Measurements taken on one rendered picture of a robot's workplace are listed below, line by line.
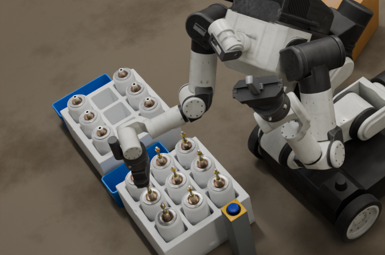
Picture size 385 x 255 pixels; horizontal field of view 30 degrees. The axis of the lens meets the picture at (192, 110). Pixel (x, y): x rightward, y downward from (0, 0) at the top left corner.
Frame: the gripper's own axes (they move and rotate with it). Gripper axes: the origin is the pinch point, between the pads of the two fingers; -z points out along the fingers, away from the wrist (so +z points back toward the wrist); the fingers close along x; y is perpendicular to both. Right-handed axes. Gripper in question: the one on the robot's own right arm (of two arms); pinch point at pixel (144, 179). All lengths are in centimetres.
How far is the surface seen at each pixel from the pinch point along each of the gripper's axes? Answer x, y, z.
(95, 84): 80, 34, -27
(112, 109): 56, 22, -20
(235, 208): -14.8, -32.6, -3.5
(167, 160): 16.3, -5.7, -11.2
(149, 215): -4.3, 1.9, -17.2
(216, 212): -5.3, -23.8, -18.5
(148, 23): 129, 12, -37
